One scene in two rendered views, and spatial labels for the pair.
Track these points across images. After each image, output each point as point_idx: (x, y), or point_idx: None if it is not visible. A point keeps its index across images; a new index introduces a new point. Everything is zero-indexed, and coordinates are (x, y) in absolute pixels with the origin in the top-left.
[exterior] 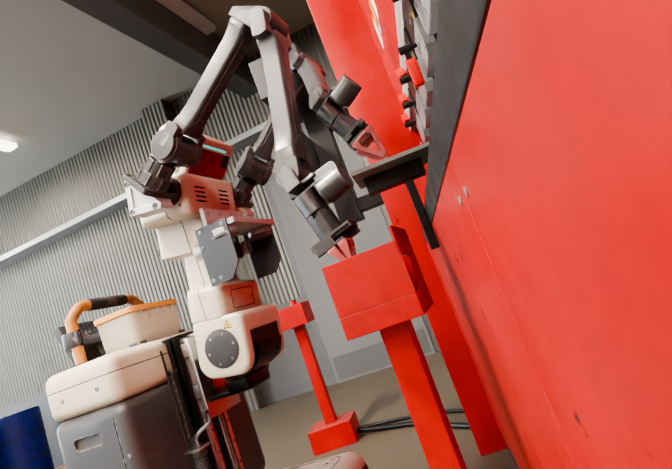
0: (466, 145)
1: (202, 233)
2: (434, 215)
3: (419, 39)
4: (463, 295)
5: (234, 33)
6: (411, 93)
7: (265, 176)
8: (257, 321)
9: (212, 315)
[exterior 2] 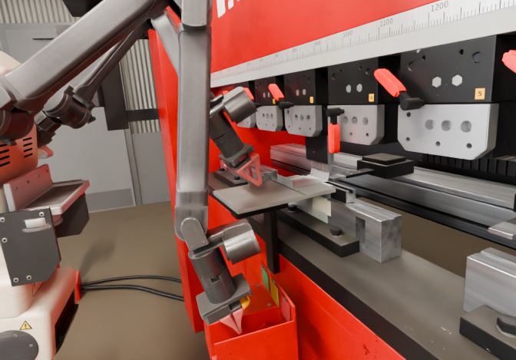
0: None
1: (7, 220)
2: (334, 301)
3: (362, 120)
4: (314, 345)
5: None
6: (255, 92)
7: (81, 121)
8: (61, 307)
9: (3, 314)
